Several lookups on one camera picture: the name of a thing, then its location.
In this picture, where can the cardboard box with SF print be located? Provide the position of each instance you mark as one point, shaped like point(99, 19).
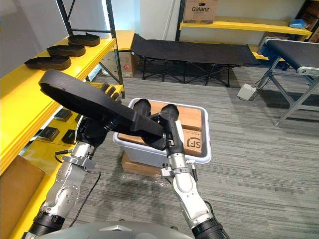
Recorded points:
point(194, 143)

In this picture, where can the flat cardboard box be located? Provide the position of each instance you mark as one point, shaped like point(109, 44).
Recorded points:
point(137, 168)

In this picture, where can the white plastic bin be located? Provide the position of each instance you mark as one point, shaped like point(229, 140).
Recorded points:
point(139, 153)

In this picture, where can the black folding cot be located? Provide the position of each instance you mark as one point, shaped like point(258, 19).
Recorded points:
point(189, 52)

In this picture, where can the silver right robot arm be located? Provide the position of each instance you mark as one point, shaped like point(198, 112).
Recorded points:
point(189, 199)

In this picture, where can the small black box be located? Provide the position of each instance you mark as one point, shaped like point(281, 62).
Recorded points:
point(69, 136)
point(78, 117)
point(49, 134)
point(62, 115)

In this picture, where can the yellow shelf rack dark posts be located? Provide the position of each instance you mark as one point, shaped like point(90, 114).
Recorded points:
point(25, 99)

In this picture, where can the grey robot torso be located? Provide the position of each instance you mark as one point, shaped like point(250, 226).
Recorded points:
point(112, 232)

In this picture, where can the large brown cardboard box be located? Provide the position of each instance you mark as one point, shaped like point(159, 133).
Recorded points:
point(17, 194)

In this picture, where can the black sole-shaped plastic housing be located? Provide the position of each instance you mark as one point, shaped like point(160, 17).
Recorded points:
point(84, 39)
point(49, 63)
point(87, 97)
point(67, 51)

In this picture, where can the stacked cardboard box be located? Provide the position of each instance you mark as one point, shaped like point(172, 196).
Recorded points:
point(310, 15)

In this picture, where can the black belt conveyor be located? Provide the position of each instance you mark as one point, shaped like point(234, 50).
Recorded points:
point(291, 52)

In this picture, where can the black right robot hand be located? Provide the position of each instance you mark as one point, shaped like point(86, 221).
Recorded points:
point(173, 134)

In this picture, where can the yellow wall shelf rack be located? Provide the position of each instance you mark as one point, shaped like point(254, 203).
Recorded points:
point(236, 25)

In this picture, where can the Galanz cardboard box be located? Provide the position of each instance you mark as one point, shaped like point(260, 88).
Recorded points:
point(200, 11)

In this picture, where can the white control box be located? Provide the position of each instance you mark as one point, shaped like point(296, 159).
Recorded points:
point(245, 92)

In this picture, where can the blue plastic bag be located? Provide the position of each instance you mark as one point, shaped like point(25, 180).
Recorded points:
point(300, 24)

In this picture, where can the plain cardboard box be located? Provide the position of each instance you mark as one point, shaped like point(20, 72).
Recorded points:
point(129, 139)
point(190, 117)

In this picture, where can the cardboard box with red label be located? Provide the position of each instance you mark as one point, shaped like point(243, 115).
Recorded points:
point(124, 64)

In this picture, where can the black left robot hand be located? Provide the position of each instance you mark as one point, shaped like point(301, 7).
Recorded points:
point(92, 132)

